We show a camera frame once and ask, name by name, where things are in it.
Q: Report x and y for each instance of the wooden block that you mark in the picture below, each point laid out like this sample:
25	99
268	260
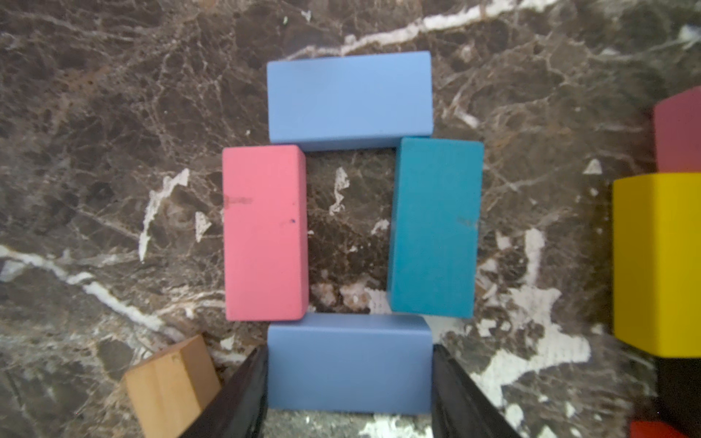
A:
172	388

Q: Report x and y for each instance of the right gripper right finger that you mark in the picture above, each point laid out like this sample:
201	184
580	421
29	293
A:
459	408

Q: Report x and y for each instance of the dark brown block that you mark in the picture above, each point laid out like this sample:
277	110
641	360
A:
678	387

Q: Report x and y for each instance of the light blue block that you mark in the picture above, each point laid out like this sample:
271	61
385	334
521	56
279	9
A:
381	364
350	103

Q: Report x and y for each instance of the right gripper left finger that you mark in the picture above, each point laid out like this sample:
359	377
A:
240	408

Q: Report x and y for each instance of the teal block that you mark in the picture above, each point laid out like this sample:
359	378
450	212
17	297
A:
434	230

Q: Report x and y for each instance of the pink block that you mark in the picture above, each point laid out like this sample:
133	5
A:
677	133
266	251

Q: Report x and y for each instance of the red block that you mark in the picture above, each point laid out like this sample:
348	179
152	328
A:
653	429

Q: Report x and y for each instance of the yellow block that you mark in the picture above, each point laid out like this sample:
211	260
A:
656	263

